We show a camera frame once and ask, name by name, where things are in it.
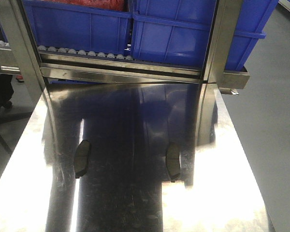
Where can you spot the grey brake pad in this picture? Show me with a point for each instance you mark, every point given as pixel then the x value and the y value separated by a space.
pixel 172 161
pixel 81 158

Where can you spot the white roller conveyor track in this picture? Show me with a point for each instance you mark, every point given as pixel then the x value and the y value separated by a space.
pixel 83 52

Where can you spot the right blue plastic crate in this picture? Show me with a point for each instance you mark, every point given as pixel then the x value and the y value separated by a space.
pixel 177 31

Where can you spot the blue plastic crate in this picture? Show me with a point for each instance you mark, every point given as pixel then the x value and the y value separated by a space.
pixel 79 27
pixel 177 31

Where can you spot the left blue plastic crate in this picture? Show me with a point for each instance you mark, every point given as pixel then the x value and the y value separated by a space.
pixel 79 27

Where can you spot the black office chair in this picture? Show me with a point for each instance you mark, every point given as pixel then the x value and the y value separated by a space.
pixel 6 92

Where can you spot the stainless steel rack frame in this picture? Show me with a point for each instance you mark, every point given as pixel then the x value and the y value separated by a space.
pixel 22 57

